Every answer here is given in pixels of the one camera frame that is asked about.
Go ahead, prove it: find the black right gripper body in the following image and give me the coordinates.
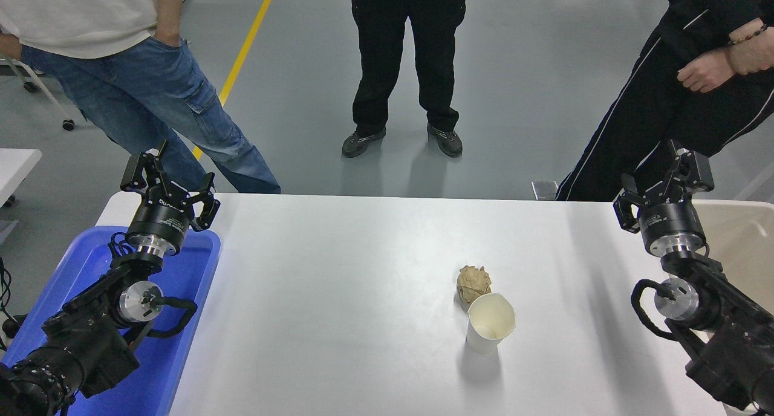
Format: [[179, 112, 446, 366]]
[[638, 198, 707, 252]]

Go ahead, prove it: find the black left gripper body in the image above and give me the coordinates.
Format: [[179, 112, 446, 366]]
[[125, 192, 195, 252]]

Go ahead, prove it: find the white paper cup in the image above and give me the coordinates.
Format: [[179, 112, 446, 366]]
[[466, 293, 516, 354]]

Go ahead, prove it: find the person's bare hand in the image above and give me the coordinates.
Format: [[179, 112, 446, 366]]
[[677, 47, 736, 94]]

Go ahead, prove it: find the person's braceleted hand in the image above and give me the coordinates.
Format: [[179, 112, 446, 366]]
[[729, 26, 774, 76]]

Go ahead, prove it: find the large pale plastic bin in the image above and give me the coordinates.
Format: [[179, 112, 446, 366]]
[[689, 200, 774, 416]]

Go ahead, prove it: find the person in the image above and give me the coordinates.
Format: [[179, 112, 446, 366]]
[[342, 0, 471, 159], [555, 0, 774, 202], [0, 0, 282, 194]]

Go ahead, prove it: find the blue plastic tray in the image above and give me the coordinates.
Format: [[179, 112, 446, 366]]
[[0, 226, 221, 416]]

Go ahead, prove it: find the white wheeled stand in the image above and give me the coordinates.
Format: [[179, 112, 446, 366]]
[[0, 53, 76, 131]]

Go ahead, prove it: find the small white side table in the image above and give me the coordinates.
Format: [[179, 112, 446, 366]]
[[0, 149, 43, 244]]

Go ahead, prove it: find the crumpled tan paper ball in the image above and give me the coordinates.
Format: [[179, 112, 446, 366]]
[[456, 265, 492, 311]]

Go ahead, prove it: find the beaded bracelet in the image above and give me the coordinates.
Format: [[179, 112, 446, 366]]
[[729, 24, 769, 45]]

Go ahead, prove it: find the black floor cable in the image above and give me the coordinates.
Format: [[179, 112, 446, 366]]
[[0, 256, 28, 351]]

